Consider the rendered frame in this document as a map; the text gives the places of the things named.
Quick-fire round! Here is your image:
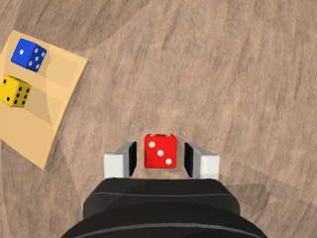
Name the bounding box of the yellow die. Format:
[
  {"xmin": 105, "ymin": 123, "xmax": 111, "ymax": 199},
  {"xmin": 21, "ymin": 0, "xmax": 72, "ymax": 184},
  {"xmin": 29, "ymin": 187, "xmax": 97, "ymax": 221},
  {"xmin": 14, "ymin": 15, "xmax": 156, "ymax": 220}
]
[{"xmin": 0, "ymin": 74, "xmax": 32, "ymax": 108}]

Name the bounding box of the tan flat mat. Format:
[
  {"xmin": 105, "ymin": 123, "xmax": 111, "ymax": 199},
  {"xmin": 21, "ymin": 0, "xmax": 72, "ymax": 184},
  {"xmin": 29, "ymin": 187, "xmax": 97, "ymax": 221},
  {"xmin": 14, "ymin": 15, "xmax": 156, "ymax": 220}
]
[{"xmin": 0, "ymin": 30, "xmax": 89, "ymax": 170}]

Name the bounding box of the blue die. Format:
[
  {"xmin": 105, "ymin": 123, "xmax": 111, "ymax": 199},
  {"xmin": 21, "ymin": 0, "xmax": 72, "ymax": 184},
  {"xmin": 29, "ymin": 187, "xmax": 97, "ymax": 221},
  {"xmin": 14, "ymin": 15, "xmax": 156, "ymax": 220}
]
[{"xmin": 11, "ymin": 38, "xmax": 47, "ymax": 72}]

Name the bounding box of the red die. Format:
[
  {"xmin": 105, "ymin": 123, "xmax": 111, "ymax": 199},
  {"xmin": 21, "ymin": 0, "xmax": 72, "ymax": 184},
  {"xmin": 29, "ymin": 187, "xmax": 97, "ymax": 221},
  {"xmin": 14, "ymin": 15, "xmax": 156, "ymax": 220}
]
[{"xmin": 144, "ymin": 134, "xmax": 177, "ymax": 169}]

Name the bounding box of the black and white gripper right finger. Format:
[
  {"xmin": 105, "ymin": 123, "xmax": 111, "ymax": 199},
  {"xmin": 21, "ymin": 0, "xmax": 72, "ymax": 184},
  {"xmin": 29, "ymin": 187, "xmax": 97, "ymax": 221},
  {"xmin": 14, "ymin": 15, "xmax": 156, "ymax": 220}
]
[{"xmin": 184, "ymin": 143, "xmax": 220, "ymax": 180}]

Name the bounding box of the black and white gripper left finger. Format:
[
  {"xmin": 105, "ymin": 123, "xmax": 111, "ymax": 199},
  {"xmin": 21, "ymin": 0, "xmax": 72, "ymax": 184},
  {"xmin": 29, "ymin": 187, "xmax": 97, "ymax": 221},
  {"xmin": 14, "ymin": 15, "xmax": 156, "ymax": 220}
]
[{"xmin": 104, "ymin": 142, "xmax": 137, "ymax": 179}]

